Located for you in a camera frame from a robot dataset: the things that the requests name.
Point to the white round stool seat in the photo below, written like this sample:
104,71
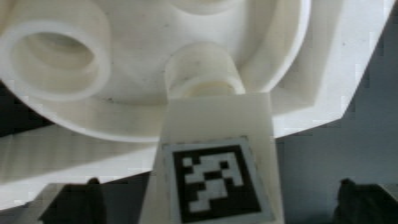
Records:
86,49

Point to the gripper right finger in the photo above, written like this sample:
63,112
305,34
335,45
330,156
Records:
367,204

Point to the white U-shaped fence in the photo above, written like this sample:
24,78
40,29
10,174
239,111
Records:
54,155

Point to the white stool leg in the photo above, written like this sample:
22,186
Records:
214,183

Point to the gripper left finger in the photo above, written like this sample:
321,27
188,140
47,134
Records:
77,207

